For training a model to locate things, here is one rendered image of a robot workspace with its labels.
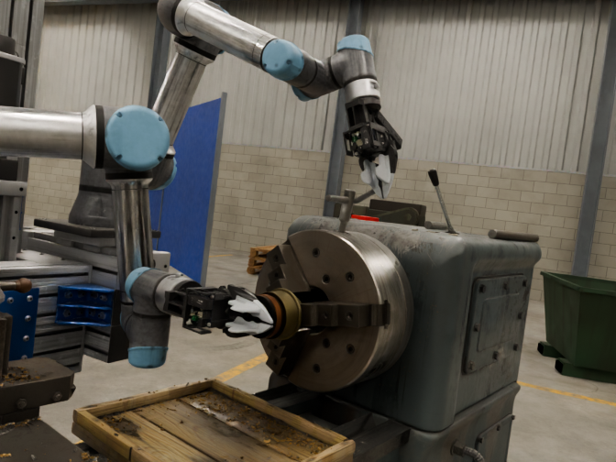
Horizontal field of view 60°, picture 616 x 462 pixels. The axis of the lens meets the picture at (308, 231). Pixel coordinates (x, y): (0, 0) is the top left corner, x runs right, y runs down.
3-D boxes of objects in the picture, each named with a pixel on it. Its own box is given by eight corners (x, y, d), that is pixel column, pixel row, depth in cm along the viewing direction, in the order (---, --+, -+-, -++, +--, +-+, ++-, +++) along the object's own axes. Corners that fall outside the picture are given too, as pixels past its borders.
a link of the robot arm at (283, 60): (146, -36, 127) (302, 35, 106) (179, -17, 136) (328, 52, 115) (128, 12, 129) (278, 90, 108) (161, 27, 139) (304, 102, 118)
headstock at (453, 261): (382, 338, 180) (397, 223, 178) (528, 381, 151) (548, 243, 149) (258, 367, 134) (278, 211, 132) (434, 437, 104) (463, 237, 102)
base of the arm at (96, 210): (55, 220, 138) (59, 181, 137) (104, 222, 151) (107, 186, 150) (93, 227, 130) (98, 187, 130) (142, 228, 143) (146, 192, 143)
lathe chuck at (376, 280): (269, 350, 123) (296, 215, 120) (385, 410, 104) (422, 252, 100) (241, 356, 116) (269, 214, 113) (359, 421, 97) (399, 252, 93)
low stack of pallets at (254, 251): (274, 268, 1007) (277, 244, 1005) (317, 275, 980) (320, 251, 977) (245, 273, 889) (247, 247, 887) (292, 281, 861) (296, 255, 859)
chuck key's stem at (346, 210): (341, 247, 105) (353, 190, 104) (331, 245, 106) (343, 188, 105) (345, 247, 107) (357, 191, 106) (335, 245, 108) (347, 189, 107)
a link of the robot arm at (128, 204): (93, 116, 116) (111, 335, 123) (97, 112, 107) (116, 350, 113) (148, 116, 121) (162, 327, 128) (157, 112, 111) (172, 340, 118)
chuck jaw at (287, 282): (306, 300, 110) (284, 249, 114) (323, 289, 107) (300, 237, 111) (269, 303, 101) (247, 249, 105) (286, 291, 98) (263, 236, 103)
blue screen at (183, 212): (103, 252, 926) (116, 115, 913) (149, 255, 965) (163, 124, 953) (164, 307, 569) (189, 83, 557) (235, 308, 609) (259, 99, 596)
